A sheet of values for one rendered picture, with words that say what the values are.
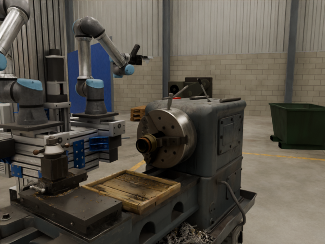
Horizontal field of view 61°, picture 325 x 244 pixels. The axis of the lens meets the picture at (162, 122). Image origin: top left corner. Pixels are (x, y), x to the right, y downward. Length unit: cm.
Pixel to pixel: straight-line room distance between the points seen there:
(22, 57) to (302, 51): 1052
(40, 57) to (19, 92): 34
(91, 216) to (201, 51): 1105
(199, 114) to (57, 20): 107
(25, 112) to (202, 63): 1045
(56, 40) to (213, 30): 1021
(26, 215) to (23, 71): 96
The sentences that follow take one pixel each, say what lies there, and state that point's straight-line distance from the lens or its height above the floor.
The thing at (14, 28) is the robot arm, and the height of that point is 162.
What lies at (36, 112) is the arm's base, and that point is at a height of 122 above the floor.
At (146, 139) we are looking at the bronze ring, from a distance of 132.
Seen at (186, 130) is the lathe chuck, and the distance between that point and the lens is 138.
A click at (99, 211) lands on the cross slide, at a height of 97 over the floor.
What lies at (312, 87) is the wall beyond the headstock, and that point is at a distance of 1156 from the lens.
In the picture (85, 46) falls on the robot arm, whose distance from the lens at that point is 203.
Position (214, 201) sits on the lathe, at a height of 69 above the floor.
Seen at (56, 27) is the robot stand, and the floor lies 171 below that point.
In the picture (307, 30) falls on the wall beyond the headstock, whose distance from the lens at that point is 1171.
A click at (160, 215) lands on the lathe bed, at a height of 78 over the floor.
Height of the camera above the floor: 139
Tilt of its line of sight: 9 degrees down
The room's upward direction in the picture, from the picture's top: straight up
